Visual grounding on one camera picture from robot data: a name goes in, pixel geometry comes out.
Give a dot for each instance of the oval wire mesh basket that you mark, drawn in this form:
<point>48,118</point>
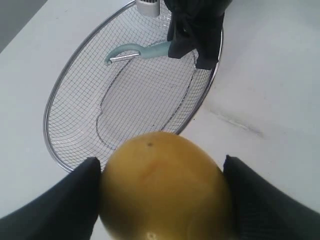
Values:
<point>95,106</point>

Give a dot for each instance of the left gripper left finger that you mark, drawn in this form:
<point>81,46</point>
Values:
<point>67,211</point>

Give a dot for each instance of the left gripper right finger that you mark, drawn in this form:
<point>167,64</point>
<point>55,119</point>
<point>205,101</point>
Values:
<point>263,212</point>

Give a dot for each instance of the teal vegetable peeler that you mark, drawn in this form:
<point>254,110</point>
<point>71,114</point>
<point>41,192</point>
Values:
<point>149,52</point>

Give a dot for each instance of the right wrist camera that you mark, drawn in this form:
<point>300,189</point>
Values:
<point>149,8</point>

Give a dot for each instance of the yellow lemon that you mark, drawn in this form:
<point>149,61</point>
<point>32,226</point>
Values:
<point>161,186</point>

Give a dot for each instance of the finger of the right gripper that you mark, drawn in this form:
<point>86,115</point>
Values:
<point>209,42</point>
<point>181,35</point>

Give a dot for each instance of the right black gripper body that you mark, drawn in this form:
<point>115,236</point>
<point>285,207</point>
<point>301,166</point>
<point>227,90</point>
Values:
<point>196,7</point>

